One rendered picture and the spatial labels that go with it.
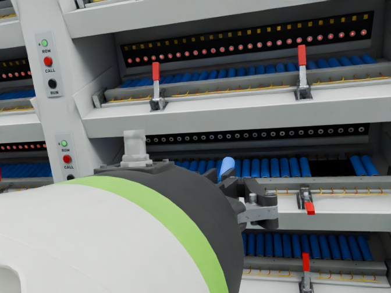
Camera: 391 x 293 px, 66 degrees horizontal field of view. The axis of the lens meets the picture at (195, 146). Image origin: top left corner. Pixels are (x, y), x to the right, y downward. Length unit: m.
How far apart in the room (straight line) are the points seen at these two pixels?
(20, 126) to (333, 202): 0.65
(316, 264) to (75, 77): 0.63
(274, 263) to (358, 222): 0.20
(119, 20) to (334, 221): 0.54
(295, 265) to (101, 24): 0.62
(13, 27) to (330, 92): 0.62
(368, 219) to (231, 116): 0.30
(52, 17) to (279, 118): 0.46
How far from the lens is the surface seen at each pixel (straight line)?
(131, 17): 0.60
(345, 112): 0.56
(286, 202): 0.61
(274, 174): 0.64
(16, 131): 0.76
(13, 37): 0.74
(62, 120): 0.67
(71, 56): 0.65
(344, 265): 0.74
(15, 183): 0.89
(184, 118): 0.56
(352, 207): 0.61
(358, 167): 0.68
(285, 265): 0.72
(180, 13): 0.57
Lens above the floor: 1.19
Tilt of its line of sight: 12 degrees down
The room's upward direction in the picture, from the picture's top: 6 degrees counter-clockwise
